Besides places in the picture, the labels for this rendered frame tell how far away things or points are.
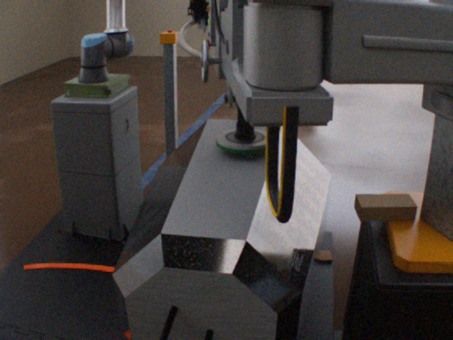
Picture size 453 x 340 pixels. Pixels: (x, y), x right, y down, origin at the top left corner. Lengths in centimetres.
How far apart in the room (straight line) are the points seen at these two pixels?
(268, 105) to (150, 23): 807
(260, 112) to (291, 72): 11
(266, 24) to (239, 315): 77
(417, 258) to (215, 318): 60
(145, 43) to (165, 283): 802
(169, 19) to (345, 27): 792
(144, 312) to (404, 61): 99
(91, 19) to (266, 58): 862
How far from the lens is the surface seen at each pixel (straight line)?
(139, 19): 920
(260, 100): 110
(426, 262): 146
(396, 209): 163
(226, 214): 147
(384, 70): 121
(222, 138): 191
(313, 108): 113
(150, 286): 139
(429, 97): 153
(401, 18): 122
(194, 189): 163
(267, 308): 137
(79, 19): 977
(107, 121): 272
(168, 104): 379
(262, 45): 110
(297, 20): 109
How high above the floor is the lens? 153
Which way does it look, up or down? 23 degrees down
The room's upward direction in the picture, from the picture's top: straight up
